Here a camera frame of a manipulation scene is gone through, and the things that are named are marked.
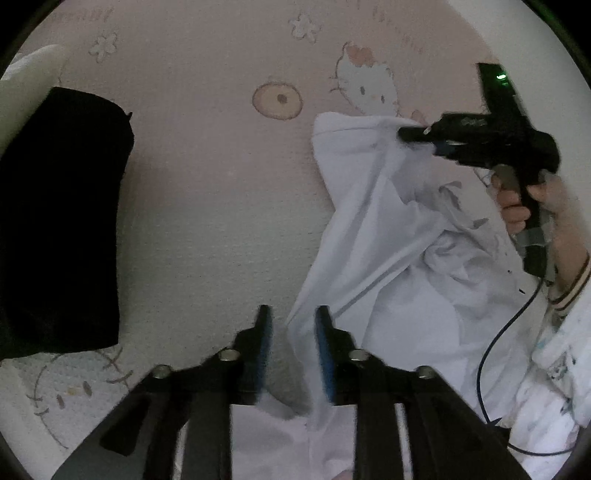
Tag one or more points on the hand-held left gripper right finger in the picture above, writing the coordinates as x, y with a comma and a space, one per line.
323, 355

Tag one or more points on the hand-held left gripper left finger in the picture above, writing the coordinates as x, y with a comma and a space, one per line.
263, 350

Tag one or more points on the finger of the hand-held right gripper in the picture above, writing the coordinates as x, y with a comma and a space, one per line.
443, 148
415, 134

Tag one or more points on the white shirt with dark trim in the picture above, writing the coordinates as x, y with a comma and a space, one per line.
392, 300

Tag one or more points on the person's right hand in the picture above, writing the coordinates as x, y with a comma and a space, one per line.
512, 212

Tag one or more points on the pink white cat-print blanket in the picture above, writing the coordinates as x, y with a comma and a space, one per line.
207, 184

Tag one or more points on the folded black garment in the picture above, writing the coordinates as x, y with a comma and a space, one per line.
60, 221

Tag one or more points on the cream folded cloth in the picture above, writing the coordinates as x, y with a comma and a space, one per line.
27, 78

